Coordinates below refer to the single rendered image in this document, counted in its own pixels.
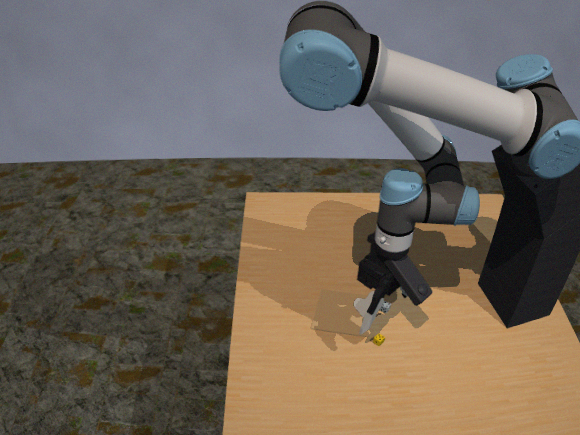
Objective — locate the yellow die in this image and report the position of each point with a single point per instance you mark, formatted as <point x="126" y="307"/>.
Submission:
<point x="379" y="339"/>

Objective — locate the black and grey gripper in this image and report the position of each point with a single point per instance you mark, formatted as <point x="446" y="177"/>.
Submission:
<point x="369" y="270"/>

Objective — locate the white die with black pips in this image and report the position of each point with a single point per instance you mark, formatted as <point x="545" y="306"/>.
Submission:
<point x="385" y="307"/>

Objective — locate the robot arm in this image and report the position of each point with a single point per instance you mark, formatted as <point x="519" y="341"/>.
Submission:
<point x="325" y="63"/>

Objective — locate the tan square mat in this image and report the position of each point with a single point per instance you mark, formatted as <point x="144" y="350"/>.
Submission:
<point x="335" y="313"/>

